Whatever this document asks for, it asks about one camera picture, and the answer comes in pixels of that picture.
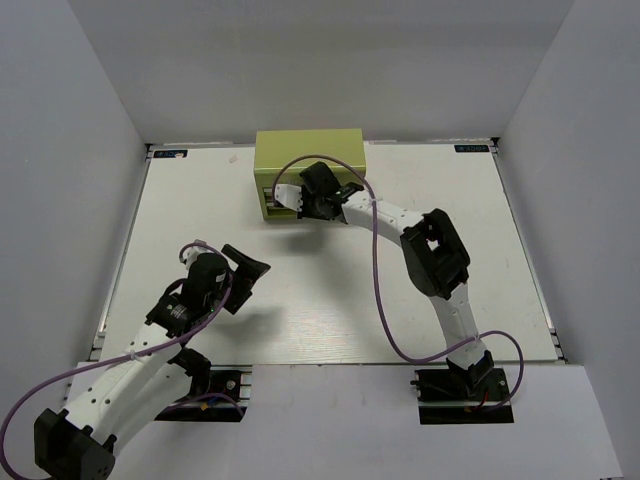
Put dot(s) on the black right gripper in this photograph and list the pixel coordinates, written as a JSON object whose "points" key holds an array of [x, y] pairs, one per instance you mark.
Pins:
{"points": [[306, 194]]}

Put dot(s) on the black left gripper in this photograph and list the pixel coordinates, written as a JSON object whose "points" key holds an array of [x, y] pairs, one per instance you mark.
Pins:
{"points": [[245, 277]]}

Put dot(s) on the green metal drawer cabinet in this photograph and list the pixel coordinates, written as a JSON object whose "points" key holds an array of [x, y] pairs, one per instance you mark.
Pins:
{"points": [[274, 149]]}

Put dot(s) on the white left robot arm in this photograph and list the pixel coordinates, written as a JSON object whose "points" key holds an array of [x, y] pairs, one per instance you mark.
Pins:
{"points": [[159, 370]]}

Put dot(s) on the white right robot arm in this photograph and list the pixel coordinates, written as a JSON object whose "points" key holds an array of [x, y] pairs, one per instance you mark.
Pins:
{"points": [[436, 260]]}

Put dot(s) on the right blue corner label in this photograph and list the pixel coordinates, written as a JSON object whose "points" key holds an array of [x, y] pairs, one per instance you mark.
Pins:
{"points": [[471, 148]]}

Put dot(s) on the blue corner label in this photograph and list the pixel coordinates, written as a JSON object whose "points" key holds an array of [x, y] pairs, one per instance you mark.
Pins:
{"points": [[471, 148], [170, 153]]}

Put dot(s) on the left blue corner label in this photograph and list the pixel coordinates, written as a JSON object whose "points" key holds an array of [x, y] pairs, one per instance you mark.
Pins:
{"points": [[170, 153]]}

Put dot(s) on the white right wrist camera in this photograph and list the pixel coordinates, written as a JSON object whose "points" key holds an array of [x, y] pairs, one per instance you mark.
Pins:
{"points": [[288, 196]]}

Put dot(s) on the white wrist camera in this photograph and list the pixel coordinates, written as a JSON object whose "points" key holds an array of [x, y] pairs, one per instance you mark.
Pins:
{"points": [[189, 252], [288, 196]]}

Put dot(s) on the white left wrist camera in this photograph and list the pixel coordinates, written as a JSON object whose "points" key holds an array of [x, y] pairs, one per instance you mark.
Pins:
{"points": [[189, 252]]}

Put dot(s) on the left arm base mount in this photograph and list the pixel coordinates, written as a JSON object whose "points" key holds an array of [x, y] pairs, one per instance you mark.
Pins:
{"points": [[225, 400]]}

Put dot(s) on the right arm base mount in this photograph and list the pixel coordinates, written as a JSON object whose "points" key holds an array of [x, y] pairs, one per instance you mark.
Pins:
{"points": [[444, 401]]}

